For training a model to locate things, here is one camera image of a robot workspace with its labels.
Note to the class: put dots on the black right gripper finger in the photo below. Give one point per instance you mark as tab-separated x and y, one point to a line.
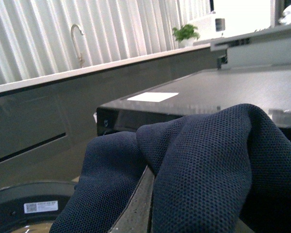
137	215

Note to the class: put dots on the dark navy mesh garment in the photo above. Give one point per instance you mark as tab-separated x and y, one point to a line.
209	172

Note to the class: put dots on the round washing machine door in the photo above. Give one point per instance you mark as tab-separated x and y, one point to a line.
36	202

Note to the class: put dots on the dark grey washing machine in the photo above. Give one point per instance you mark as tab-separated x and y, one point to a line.
203	93

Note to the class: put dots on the grey kitchen counter cabinet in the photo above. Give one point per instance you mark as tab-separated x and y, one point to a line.
44	129

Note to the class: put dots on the green potted plant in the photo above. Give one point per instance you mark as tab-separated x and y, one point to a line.
186	35

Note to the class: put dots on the white appliance on counter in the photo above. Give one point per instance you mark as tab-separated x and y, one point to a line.
249	32

